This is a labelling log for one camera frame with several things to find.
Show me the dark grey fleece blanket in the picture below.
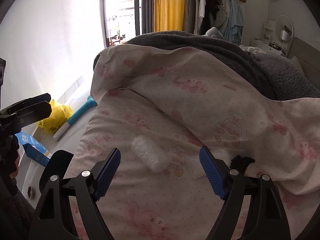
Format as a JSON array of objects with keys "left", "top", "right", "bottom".
[{"left": 91, "top": 31, "right": 319, "bottom": 106}]

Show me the grey upholstered headboard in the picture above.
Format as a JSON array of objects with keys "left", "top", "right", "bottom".
[{"left": 286, "top": 37, "right": 319, "bottom": 89}]

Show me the blue dinosaur plush toy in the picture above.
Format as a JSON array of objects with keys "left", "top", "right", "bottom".
[{"left": 53, "top": 95, "right": 98, "bottom": 141}]

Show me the yellow plastic bag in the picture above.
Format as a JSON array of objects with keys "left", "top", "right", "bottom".
[{"left": 38, "top": 99, "right": 73, "bottom": 134}]

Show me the yellow curtain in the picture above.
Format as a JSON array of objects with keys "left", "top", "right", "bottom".
[{"left": 153, "top": 0, "right": 184, "bottom": 32}]

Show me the black sock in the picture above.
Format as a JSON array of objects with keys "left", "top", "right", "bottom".
[{"left": 230, "top": 155, "right": 255, "bottom": 174}]

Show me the round vanity mirror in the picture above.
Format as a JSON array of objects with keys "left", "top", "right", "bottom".
[{"left": 275, "top": 15, "right": 294, "bottom": 49}]

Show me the window with dark frame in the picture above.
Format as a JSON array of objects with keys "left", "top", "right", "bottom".
[{"left": 100, "top": 0, "right": 141, "bottom": 48}]

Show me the blue grey pillow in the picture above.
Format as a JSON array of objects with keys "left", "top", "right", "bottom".
[{"left": 239, "top": 44, "right": 266, "bottom": 54}]

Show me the white fluffy tissue wad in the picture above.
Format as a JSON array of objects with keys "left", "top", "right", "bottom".
[{"left": 131, "top": 135, "right": 170, "bottom": 173}]

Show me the blue snack bag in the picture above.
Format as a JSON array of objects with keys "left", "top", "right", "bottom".
[{"left": 16, "top": 132, "right": 52, "bottom": 167}]

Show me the dark trash bin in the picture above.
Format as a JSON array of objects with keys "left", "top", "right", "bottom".
[{"left": 39, "top": 150, "right": 74, "bottom": 192}]

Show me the person's left hand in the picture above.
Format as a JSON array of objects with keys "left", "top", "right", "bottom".
[{"left": 8, "top": 152, "right": 21, "bottom": 179}]

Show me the clothes rack with garments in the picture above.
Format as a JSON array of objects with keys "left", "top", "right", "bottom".
[{"left": 182, "top": 0, "right": 246, "bottom": 45}]

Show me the pink patterned duvet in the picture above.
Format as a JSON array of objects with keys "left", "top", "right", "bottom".
[{"left": 63, "top": 43, "right": 320, "bottom": 240}]

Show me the grey curtain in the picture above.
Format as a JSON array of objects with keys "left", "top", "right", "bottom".
[{"left": 142, "top": 0, "right": 154, "bottom": 34}]

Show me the grey fluffy rug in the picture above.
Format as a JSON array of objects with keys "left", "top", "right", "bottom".
[{"left": 1, "top": 179, "right": 35, "bottom": 239}]

